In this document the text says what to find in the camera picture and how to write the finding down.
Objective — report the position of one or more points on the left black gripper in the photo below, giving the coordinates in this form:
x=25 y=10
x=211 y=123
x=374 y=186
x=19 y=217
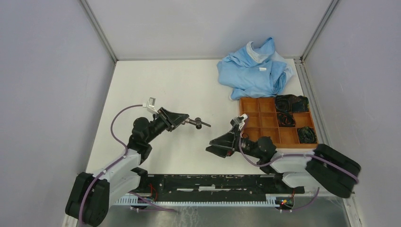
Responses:
x=171 y=119

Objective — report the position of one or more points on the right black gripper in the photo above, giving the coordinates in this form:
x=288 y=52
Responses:
x=222 y=145

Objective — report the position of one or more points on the dark metal faucet tee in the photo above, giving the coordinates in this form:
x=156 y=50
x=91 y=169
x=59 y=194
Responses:
x=199 y=123

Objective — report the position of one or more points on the small grey faucet fitting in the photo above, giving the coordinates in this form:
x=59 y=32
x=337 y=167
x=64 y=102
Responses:
x=190 y=121

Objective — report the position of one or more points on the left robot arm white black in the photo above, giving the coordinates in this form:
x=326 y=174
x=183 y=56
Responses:
x=94 y=193

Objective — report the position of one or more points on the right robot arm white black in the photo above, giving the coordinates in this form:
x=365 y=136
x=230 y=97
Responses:
x=322 y=167

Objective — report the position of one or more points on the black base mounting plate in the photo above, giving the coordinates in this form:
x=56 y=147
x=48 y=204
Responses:
x=213 y=188

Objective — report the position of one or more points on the orange compartment tray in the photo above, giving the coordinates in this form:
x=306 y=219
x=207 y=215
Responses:
x=287 y=120

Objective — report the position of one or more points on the blue crumpled cloth garment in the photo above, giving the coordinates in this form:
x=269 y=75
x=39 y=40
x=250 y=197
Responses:
x=254 y=72

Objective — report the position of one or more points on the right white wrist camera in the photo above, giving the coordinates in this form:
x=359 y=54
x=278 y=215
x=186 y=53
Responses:
x=239 y=121

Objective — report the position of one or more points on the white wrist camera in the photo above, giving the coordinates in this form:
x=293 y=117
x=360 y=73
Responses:
x=239 y=121
x=150 y=105

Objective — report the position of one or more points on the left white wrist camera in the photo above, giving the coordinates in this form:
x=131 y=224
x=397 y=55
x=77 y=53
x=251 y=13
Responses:
x=150 y=105

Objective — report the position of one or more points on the white slotted cable duct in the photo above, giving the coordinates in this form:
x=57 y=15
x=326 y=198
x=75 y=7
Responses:
x=132 y=200

